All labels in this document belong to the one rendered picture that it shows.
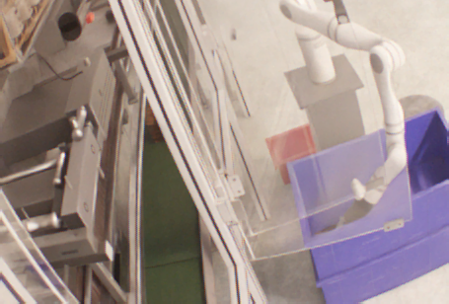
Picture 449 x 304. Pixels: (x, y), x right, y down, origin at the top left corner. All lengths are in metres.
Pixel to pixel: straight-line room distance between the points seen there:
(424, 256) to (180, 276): 0.90
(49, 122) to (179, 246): 0.44
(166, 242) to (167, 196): 0.18
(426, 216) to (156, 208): 0.82
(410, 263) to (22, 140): 1.29
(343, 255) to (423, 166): 0.53
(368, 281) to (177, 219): 0.72
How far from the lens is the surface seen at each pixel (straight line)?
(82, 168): 1.26
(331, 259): 1.94
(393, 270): 2.09
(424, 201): 1.91
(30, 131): 1.52
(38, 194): 1.31
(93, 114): 1.45
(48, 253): 1.19
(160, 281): 1.56
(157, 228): 1.70
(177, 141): 1.38
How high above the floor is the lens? 1.70
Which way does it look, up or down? 32 degrees down
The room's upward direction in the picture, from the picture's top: 22 degrees counter-clockwise
